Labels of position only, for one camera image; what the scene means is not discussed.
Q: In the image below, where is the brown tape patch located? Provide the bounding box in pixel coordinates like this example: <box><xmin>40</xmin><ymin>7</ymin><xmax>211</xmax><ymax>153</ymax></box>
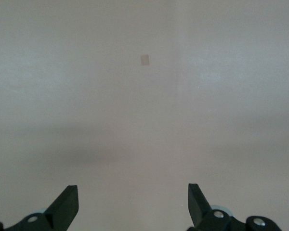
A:
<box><xmin>140</xmin><ymin>54</ymin><xmax>151</xmax><ymax>67</ymax></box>

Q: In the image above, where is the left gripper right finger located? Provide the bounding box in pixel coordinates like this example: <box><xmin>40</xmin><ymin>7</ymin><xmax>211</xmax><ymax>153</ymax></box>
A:
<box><xmin>186</xmin><ymin>183</ymin><xmax>281</xmax><ymax>231</ymax></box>

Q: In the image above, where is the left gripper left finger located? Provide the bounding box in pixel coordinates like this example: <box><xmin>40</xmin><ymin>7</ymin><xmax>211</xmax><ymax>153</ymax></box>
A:
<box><xmin>0</xmin><ymin>185</ymin><xmax>79</xmax><ymax>231</ymax></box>

